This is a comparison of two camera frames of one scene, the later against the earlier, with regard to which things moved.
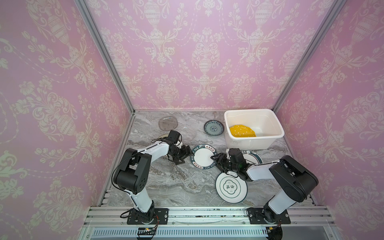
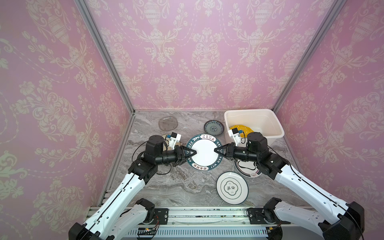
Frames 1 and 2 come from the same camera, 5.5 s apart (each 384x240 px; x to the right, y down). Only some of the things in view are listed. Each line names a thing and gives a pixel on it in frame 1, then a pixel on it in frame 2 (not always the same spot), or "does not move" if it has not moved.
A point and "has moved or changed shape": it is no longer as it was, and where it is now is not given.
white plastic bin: [252, 129] does not move
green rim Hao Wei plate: [202, 157] has moved or changed shape
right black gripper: [223, 161] to [229, 150]
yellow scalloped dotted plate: [239, 130] does not move
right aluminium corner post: [335, 8] does not move
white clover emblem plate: [231, 189] does not move
